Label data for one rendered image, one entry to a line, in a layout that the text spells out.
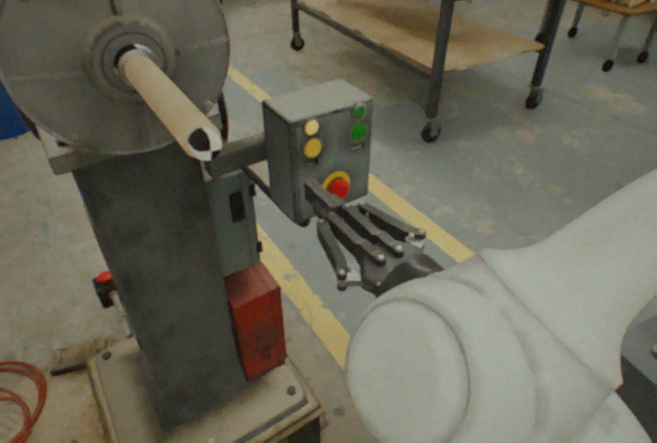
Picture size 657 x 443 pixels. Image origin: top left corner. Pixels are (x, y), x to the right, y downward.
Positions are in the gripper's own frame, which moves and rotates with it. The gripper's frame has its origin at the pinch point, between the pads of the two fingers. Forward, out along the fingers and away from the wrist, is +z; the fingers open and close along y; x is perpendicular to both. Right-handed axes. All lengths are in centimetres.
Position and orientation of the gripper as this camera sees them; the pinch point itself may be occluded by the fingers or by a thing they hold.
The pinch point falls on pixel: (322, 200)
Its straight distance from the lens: 61.8
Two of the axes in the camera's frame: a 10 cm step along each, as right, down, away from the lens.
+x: -0.2, -7.9, -6.2
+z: -5.5, -5.1, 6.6
